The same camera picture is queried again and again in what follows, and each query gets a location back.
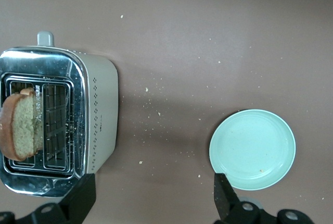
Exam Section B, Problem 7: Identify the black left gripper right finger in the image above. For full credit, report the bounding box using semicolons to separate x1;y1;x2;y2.
214;173;315;224

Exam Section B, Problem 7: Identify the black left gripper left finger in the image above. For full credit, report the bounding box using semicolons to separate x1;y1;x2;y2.
0;173;97;224

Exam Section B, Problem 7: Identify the toasted bread slice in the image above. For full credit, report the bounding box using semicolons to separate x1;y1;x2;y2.
0;88;45;162

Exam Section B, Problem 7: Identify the pale green round plate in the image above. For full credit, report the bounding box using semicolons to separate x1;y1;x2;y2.
209;108;297;191

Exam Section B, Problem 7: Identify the beige chrome two-slot toaster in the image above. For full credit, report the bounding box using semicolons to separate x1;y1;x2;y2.
0;31;120;198

